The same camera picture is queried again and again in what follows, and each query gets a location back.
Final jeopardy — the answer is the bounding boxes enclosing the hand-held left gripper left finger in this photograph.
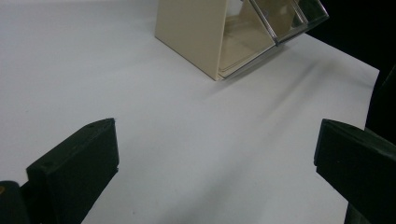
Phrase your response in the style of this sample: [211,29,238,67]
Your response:
[26,118,120,224]

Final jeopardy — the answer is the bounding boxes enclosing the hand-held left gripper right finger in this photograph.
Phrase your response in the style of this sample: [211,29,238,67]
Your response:
[313,119,396,224]

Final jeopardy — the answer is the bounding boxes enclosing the clear box with beige base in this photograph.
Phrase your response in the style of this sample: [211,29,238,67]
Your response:
[154,0,330,82]

